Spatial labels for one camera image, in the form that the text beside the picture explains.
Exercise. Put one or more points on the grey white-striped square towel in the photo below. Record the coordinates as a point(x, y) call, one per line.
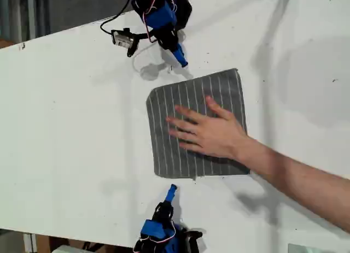
point(191, 91)

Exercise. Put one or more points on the person's hand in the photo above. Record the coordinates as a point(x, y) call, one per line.
point(216, 132)

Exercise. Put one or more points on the white plastic object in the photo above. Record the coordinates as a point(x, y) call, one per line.
point(67, 249)

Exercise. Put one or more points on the camera black stalk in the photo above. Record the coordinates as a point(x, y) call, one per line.
point(142, 37)

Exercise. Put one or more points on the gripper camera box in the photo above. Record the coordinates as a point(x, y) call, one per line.
point(192, 238)
point(122, 40)

